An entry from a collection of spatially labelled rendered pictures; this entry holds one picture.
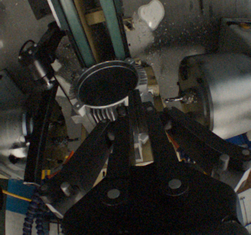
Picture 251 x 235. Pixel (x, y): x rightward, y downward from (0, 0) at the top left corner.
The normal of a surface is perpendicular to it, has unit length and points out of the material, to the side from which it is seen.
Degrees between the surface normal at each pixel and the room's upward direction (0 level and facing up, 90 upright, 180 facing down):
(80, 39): 0
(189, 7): 0
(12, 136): 51
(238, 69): 77
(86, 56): 0
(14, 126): 62
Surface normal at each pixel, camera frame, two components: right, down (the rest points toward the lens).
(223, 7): 0.10, 0.76
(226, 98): -0.09, 0.01
